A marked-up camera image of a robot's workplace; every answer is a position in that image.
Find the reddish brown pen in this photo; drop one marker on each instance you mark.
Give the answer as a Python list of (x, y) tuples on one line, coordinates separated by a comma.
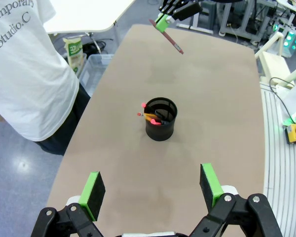
[(173, 43)]

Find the green and white snack bag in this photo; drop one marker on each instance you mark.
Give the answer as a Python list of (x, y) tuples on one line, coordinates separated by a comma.
[(74, 54)]

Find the grey ribbed platform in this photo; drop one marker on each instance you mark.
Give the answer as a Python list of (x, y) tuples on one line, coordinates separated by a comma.
[(281, 185)]

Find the black mesh pen holder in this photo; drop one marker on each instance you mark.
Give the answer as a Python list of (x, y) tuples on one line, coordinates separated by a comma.
[(160, 130)]

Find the white side table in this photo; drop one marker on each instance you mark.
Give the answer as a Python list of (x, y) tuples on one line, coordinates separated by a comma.
[(88, 14)]

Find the grey metal desk frame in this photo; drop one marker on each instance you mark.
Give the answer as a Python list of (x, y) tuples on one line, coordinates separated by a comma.
[(236, 19)]

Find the black pen with pink cap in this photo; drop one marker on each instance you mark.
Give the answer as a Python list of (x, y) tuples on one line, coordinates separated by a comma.
[(143, 105)]

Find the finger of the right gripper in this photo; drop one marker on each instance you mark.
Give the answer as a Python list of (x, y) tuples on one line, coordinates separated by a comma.
[(187, 11), (164, 22)]

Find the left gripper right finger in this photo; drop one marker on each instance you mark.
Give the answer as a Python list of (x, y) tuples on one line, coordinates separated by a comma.
[(208, 187)]

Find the clear storage box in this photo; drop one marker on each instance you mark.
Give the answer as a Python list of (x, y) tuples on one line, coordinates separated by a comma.
[(96, 71)]

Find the black marker with red tip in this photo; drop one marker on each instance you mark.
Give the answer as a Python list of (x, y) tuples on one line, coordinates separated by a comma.
[(159, 115)]

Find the device with green lights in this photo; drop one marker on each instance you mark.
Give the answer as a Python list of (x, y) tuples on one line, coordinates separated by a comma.
[(289, 39)]

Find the white support frame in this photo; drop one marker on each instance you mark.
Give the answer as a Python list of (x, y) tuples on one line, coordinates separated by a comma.
[(273, 61)]

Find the person in white T-shirt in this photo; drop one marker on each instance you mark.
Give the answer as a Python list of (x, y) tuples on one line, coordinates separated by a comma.
[(27, 74)]

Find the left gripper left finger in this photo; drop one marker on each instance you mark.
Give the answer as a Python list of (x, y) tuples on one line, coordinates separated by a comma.
[(93, 195)]

